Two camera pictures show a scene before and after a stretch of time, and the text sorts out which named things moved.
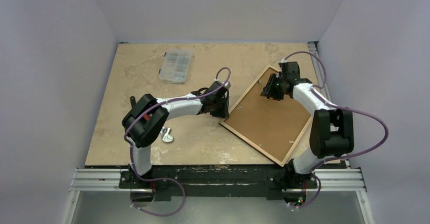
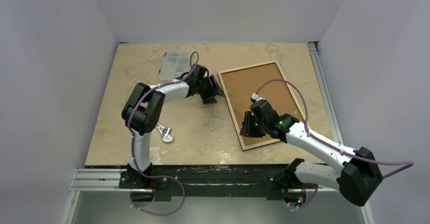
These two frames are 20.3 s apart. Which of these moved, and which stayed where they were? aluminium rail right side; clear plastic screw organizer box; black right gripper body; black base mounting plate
Moved: black right gripper body
Stayed: aluminium rail right side; black base mounting plate; clear plastic screw organizer box
